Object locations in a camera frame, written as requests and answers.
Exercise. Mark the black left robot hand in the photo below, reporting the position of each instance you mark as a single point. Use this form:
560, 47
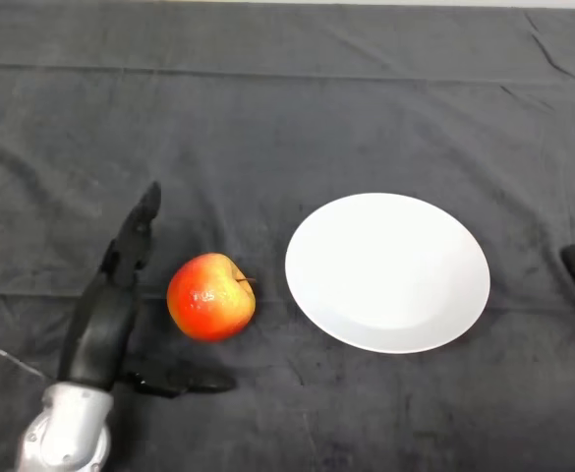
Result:
100, 329

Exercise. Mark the red yellow apple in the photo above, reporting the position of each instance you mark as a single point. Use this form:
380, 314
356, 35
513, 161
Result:
211, 300

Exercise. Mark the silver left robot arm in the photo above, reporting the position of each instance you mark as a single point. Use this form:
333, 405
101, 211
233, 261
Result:
68, 428

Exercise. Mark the white round plate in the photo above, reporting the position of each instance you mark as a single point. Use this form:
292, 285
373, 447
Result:
390, 275

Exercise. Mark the black table cloth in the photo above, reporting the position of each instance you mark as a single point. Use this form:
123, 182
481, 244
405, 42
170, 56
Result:
267, 123

